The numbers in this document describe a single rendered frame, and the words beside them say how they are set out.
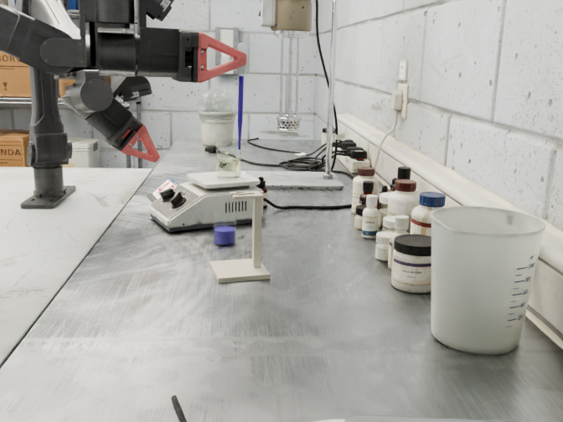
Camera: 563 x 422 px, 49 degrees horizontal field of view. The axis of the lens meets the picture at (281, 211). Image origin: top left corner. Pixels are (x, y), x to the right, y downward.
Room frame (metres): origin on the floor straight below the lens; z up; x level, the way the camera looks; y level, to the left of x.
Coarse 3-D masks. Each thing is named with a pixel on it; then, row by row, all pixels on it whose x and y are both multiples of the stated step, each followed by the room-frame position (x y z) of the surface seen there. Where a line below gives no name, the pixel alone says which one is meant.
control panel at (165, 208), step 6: (180, 186) 1.25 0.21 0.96; (186, 192) 1.20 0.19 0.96; (192, 192) 1.19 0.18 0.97; (162, 198) 1.23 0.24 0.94; (186, 198) 1.17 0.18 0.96; (192, 198) 1.16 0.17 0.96; (156, 204) 1.21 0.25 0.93; (162, 204) 1.20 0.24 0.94; (168, 204) 1.18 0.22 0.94; (186, 204) 1.15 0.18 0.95; (162, 210) 1.17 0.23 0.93; (168, 210) 1.16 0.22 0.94; (174, 210) 1.14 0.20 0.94; (168, 216) 1.13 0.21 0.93
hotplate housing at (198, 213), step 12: (204, 192) 1.18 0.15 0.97; (216, 192) 1.18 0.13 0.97; (228, 192) 1.18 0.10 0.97; (192, 204) 1.15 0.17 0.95; (204, 204) 1.15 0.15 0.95; (216, 204) 1.17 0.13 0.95; (228, 204) 1.18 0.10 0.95; (240, 204) 1.19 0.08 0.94; (252, 204) 1.20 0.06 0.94; (156, 216) 1.19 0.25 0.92; (180, 216) 1.13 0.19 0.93; (192, 216) 1.14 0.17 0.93; (204, 216) 1.15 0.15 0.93; (240, 216) 1.19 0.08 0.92; (168, 228) 1.13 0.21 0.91; (180, 228) 1.13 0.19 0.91; (192, 228) 1.14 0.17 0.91
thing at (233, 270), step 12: (240, 192) 0.92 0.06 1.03; (252, 192) 0.93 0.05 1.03; (252, 216) 0.93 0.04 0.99; (252, 228) 0.93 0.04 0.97; (252, 240) 0.93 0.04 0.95; (252, 252) 0.93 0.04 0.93; (216, 264) 0.93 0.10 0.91; (228, 264) 0.93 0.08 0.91; (240, 264) 0.93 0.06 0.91; (252, 264) 0.92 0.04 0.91; (216, 276) 0.88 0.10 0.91; (228, 276) 0.87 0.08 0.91; (240, 276) 0.88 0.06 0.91; (252, 276) 0.88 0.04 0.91; (264, 276) 0.89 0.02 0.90
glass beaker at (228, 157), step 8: (216, 144) 1.22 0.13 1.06; (224, 144) 1.25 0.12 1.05; (232, 144) 1.25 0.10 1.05; (240, 144) 1.23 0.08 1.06; (216, 152) 1.22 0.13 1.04; (224, 152) 1.21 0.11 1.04; (232, 152) 1.21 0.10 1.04; (240, 152) 1.23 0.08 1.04; (216, 160) 1.22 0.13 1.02; (224, 160) 1.21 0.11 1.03; (232, 160) 1.21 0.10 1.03; (240, 160) 1.23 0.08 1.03; (216, 168) 1.22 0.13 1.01; (224, 168) 1.21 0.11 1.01; (232, 168) 1.21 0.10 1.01; (240, 168) 1.23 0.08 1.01; (216, 176) 1.22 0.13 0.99; (224, 176) 1.21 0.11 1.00; (232, 176) 1.21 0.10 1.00; (240, 176) 1.23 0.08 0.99
